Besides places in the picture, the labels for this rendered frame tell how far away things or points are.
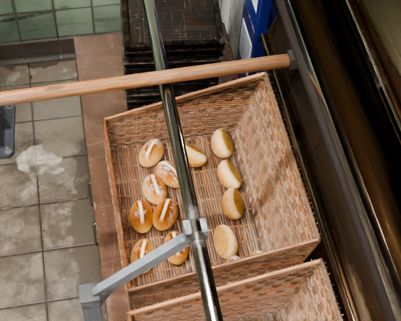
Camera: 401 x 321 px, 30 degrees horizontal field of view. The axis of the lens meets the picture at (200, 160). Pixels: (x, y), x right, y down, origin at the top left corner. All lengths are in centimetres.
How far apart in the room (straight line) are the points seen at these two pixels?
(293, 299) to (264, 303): 7
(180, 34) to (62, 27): 113
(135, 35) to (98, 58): 37
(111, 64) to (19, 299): 87
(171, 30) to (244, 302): 80
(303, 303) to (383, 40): 78
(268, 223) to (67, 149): 117
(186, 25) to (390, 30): 96
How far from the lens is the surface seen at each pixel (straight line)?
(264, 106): 213
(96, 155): 228
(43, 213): 287
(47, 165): 299
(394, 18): 136
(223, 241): 205
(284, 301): 198
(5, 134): 308
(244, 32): 236
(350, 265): 169
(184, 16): 224
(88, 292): 164
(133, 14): 224
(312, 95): 135
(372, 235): 118
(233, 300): 190
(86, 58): 253
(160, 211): 209
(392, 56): 134
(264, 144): 213
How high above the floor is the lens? 242
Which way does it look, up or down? 55 degrees down
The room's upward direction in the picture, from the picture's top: 5 degrees clockwise
